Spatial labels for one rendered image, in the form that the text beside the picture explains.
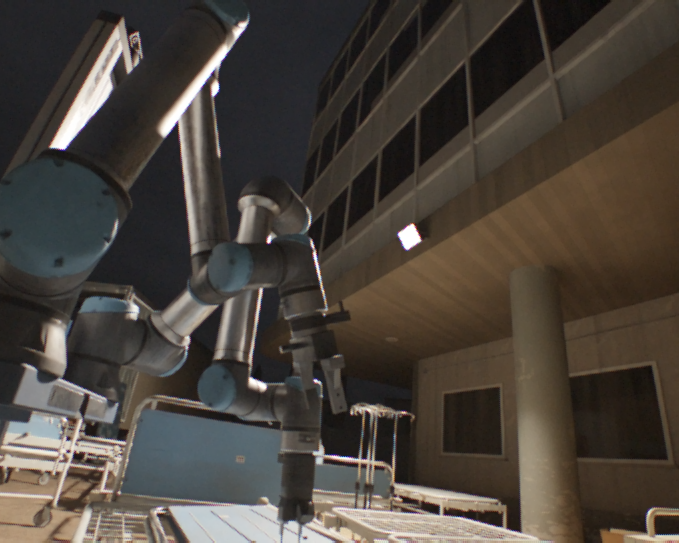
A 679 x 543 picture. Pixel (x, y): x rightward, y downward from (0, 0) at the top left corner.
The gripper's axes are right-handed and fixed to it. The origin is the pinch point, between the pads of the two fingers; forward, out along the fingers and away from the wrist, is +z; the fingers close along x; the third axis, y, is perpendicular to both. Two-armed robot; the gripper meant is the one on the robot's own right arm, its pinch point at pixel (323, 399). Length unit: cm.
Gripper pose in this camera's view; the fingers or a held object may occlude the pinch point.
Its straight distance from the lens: 84.1
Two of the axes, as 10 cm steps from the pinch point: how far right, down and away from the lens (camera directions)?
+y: -8.9, 1.3, -4.4
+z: 2.1, 9.7, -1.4
